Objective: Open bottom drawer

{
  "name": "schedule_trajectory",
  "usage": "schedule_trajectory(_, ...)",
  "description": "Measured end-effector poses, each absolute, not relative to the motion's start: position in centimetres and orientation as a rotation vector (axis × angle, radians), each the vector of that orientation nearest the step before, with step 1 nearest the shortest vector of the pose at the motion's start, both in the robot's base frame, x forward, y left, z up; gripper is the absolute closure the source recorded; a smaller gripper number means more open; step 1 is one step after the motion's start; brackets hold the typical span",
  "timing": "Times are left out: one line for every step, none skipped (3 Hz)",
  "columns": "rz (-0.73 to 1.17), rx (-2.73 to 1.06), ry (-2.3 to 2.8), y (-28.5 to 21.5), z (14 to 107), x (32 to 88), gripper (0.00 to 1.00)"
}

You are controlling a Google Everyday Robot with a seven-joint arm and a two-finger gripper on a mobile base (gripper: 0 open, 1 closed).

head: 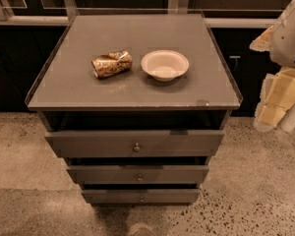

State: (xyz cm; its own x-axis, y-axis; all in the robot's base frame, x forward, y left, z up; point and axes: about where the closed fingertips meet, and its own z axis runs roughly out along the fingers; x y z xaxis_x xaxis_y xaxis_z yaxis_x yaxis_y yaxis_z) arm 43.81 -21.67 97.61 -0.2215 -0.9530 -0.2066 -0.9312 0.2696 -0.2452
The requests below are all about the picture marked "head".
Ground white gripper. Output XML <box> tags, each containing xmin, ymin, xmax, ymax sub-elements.
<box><xmin>249</xmin><ymin>26</ymin><xmax>295</xmax><ymax>132</ymax></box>

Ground grey bottom drawer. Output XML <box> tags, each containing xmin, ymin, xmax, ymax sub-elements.
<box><xmin>82</xmin><ymin>189</ymin><xmax>200</xmax><ymax>205</ymax></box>

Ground grey drawer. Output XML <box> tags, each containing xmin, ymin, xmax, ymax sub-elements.
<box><xmin>82</xmin><ymin>189</ymin><xmax>200</xmax><ymax>205</ymax></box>
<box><xmin>45</xmin><ymin>130</ymin><xmax>224</xmax><ymax>158</ymax></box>
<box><xmin>67</xmin><ymin>165</ymin><xmax>208</xmax><ymax>184</ymax></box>

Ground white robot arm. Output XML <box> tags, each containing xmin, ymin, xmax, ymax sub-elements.
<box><xmin>249</xmin><ymin>0</ymin><xmax>295</xmax><ymax>132</ymax></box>

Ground grey drawer cabinet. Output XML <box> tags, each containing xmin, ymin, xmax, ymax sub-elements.
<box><xmin>26</xmin><ymin>14</ymin><xmax>242</xmax><ymax>191</ymax></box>

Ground grey top drawer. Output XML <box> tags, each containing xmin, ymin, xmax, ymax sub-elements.
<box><xmin>45</xmin><ymin>130</ymin><xmax>224</xmax><ymax>158</ymax></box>

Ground grey middle drawer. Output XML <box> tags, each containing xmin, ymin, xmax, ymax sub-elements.
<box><xmin>67</xmin><ymin>165</ymin><xmax>208</xmax><ymax>184</ymax></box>

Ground white paper bowl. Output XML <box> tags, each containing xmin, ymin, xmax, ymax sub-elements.
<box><xmin>141</xmin><ymin>50</ymin><xmax>190</xmax><ymax>82</ymax></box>

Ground crushed brown soda can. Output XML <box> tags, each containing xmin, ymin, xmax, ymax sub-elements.
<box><xmin>91</xmin><ymin>50</ymin><xmax>133</xmax><ymax>79</ymax></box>

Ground black background cabinets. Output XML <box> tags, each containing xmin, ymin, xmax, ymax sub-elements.
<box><xmin>0</xmin><ymin>26</ymin><xmax>280</xmax><ymax>117</ymax></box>

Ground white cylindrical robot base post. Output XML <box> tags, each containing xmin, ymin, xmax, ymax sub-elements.
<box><xmin>280</xmin><ymin>104</ymin><xmax>295</xmax><ymax>133</ymax></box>

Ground metal railing frame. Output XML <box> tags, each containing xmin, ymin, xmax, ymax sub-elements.
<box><xmin>0</xmin><ymin>0</ymin><xmax>291</xmax><ymax>29</ymax></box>

